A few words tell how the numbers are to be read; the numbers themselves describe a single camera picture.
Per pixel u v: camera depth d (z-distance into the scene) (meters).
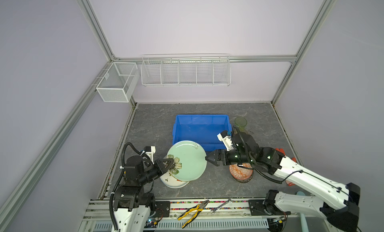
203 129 1.11
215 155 0.59
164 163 0.69
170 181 0.81
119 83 1.02
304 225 0.68
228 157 0.59
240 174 0.78
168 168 0.68
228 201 0.77
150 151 0.66
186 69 0.98
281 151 0.94
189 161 0.71
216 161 0.58
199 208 0.74
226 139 0.64
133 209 0.48
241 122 1.00
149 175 0.60
